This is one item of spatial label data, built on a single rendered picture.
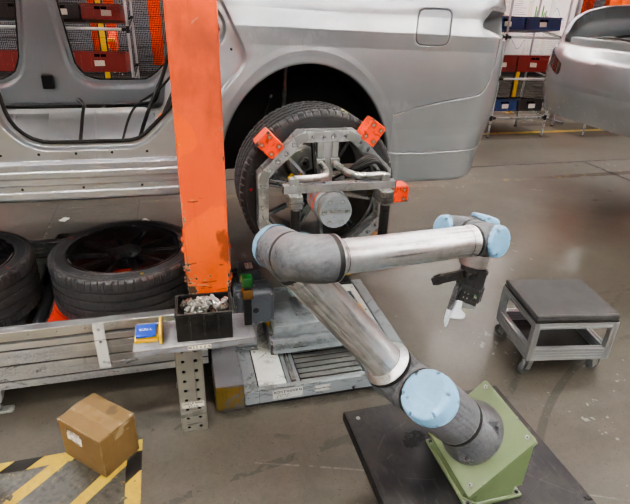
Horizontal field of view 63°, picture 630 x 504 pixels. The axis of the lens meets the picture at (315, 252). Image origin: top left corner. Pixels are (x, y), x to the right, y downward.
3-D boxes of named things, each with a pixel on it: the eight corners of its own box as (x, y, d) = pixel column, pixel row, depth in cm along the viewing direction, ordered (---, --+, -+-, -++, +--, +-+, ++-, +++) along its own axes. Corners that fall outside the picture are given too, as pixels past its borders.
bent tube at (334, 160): (371, 165, 203) (374, 139, 199) (390, 181, 187) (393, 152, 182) (329, 167, 199) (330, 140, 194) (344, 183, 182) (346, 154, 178)
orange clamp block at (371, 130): (366, 143, 206) (380, 124, 204) (373, 148, 199) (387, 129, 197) (353, 133, 203) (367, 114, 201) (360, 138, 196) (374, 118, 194)
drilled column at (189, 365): (206, 411, 214) (200, 328, 195) (208, 429, 206) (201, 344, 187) (182, 415, 212) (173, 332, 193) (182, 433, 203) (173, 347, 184)
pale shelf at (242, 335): (249, 318, 203) (249, 311, 202) (255, 343, 188) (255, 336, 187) (136, 330, 193) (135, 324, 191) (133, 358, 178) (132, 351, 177)
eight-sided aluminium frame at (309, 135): (377, 247, 228) (389, 125, 204) (382, 254, 223) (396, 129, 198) (256, 258, 215) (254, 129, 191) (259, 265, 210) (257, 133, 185)
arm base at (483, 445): (517, 432, 143) (500, 417, 138) (469, 479, 144) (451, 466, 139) (476, 390, 159) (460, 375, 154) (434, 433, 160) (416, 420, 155)
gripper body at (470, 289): (474, 308, 161) (484, 273, 158) (448, 299, 165) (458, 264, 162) (480, 303, 167) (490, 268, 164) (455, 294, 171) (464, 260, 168)
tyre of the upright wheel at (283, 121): (401, 175, 244) (315, 65, 211) (422, 191, 224) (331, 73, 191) (298, 265, 252) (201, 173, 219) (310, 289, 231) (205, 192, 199)
